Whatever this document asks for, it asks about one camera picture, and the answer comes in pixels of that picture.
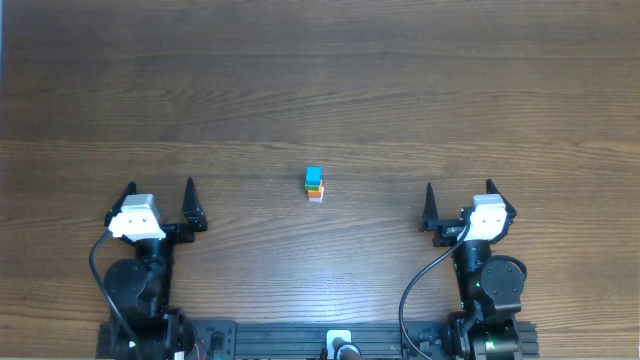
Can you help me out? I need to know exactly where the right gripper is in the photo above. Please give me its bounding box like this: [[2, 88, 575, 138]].
[[420, 178, 519, 249]]

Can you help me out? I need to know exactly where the mounting rail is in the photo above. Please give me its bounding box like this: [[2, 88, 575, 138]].
[[95, 319, 542, 360]]

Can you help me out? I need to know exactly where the black cable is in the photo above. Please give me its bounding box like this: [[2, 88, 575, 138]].
[[88, 229, 147, 360], [397, 227, 472, 360]]

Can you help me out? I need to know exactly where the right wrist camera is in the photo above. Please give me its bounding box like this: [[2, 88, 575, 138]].
[[461, 193, 509, 244]]

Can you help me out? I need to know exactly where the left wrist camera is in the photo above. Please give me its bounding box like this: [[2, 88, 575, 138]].
[[106, 192, 168, 243]]

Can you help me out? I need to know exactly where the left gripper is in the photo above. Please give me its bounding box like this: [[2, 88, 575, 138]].
[[103, 176, 210, 245]]

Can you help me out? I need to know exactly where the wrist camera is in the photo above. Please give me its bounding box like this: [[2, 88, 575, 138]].
[[106, 192, 168, 243], [461, 193, 509, 244]]

